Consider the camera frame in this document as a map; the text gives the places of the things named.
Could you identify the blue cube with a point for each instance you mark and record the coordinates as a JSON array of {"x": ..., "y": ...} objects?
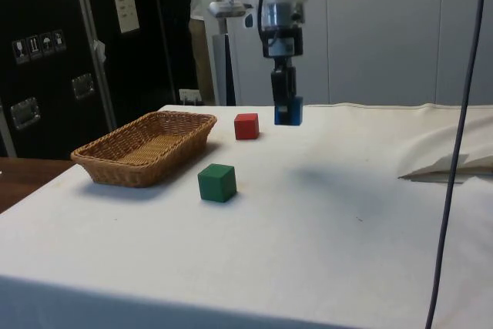
[{"x": 296, "y": 113}]

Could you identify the red cube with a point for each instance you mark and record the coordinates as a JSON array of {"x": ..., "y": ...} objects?
[{"x": 246, "y": 126}]

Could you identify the pale locker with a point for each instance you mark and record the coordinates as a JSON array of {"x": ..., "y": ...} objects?
[
  {"x": 396, "y": 48},
  {"x": 250, "y": 71}
]

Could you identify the wicker basket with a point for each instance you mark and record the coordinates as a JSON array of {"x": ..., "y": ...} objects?
[{"x": 146, "y": 152}]

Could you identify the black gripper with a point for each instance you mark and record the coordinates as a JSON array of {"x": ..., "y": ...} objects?
[{"x": 283, "y": 42}]

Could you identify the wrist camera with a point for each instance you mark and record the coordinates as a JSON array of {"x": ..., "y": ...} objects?
[{"x": 227, "y": 9}]

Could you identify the black cabinet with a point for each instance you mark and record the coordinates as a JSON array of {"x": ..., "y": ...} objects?
[{"x": 46, "y": 74}]

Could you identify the person in white shirt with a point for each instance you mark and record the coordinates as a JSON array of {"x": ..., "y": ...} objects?
[{"x": 200, "y": 44}]

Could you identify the green cube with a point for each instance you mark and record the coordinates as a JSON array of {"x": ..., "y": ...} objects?
[{"x": 215, "y": 184}]

